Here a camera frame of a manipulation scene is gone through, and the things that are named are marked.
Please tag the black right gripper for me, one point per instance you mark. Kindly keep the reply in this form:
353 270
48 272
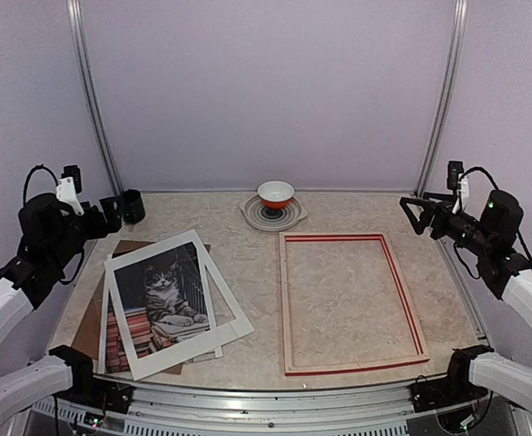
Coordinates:
442 209

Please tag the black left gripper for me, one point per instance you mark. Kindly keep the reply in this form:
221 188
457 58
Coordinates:
102 230

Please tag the red wooden picture frame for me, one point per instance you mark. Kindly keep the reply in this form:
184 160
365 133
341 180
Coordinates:
345 306

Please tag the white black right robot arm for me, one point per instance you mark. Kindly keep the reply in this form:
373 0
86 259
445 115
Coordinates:
506 273

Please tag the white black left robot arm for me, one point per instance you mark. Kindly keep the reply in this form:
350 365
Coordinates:
53 234

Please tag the cat photo print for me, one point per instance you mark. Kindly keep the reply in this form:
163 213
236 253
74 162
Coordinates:
166 295

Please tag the dark green mug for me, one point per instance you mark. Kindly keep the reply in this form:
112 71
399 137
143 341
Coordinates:
133 207

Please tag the orange white bowl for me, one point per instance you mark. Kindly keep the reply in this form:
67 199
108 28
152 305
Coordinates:
275 194

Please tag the grey striped plate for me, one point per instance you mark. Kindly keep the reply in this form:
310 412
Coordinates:
267 220

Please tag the white mat board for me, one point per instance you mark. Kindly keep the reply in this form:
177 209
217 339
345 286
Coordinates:
171 304

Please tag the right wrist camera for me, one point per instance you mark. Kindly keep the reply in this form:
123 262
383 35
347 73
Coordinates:
458 184

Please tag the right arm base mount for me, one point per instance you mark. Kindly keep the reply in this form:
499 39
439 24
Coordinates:
431 394

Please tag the left aluminium post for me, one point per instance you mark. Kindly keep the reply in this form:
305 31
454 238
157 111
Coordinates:
76 22

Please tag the aluminium post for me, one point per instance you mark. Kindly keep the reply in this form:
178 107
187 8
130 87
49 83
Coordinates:
458 28
76 22

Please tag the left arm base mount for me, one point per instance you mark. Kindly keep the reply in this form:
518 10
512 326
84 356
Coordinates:
112 396

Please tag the right aluminium post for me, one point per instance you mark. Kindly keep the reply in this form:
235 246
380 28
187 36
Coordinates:
458 28

